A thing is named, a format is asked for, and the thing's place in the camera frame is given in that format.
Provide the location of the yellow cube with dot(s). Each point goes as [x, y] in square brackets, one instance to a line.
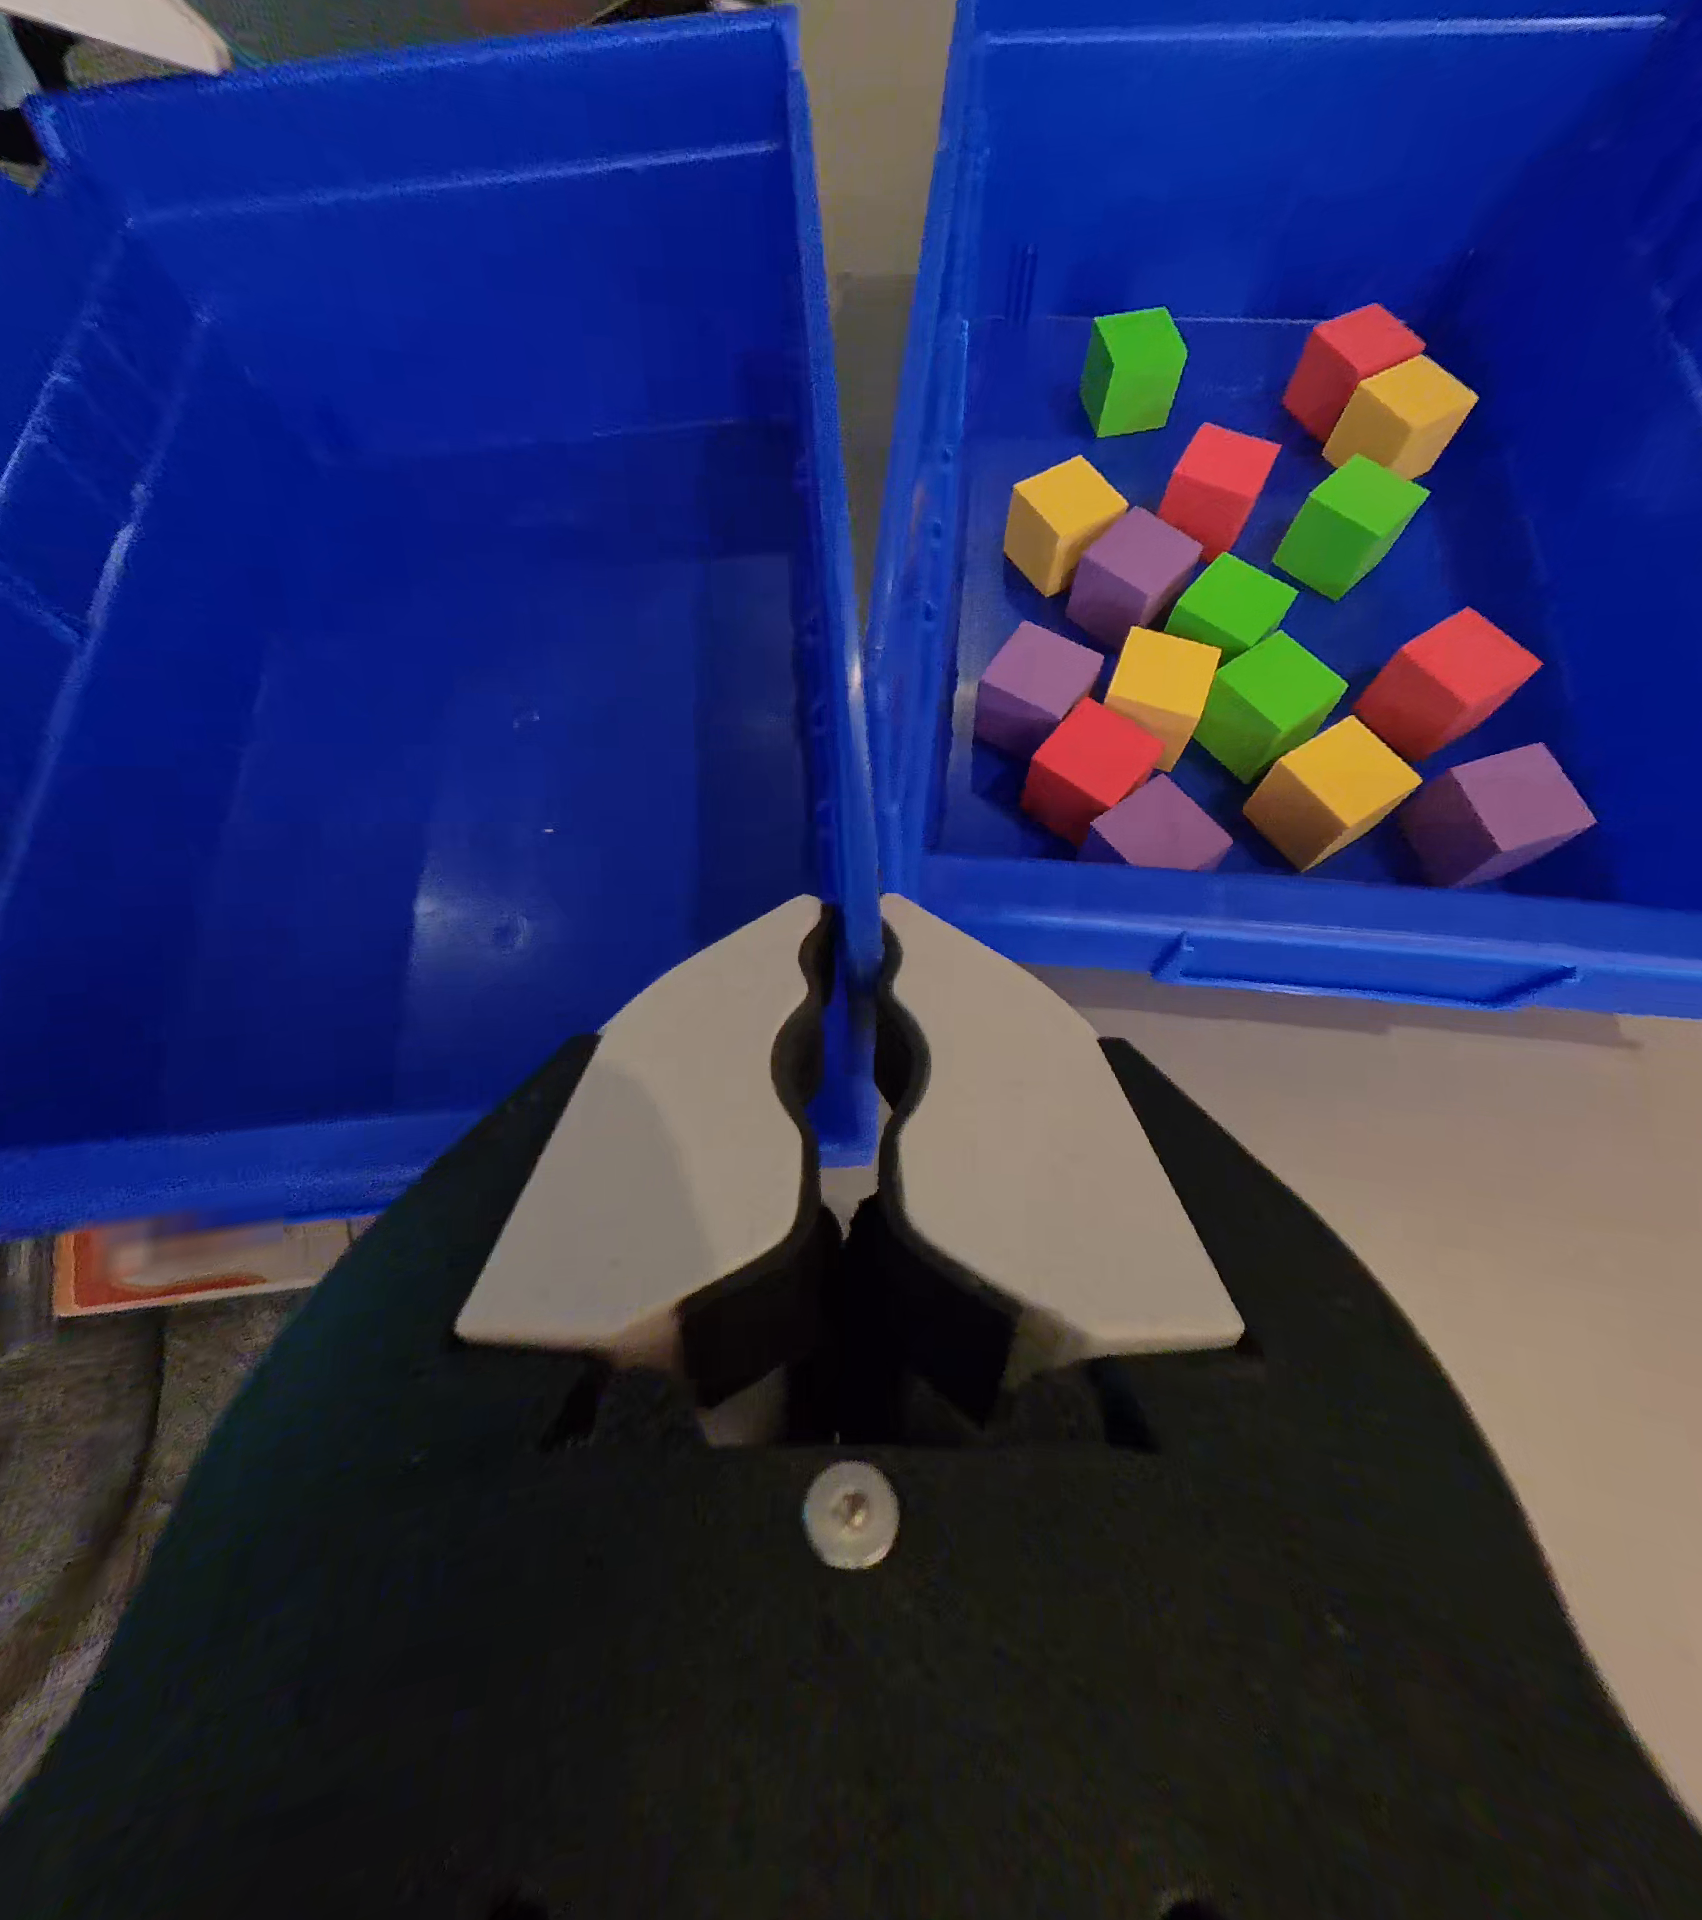
[1059, 525]
[1330, 793]
[1402, 420]
[1162, 693]

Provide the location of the green cube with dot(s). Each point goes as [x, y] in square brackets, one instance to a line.
[1349, 525]
[1268, 704]
[1133, 374]
[1229, 602]

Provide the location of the red white booklet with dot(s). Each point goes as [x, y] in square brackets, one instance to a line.
[177, 1269]

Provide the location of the red cube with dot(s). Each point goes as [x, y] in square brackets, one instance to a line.
[1339, 361]
[1449, 682]
[1219, 483]
[1089, 769]

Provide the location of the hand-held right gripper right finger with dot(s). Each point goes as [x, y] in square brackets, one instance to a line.
[1077, 1200]

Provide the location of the blue plastic bin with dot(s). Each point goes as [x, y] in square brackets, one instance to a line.
[1617, 450]
[341, 674]

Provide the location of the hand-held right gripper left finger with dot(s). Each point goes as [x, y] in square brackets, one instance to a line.
[611, 1200]

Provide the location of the purple cube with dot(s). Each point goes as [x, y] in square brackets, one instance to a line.
[1496, 814]
[1159, 828]
[1035, 686]
[1133, 573]

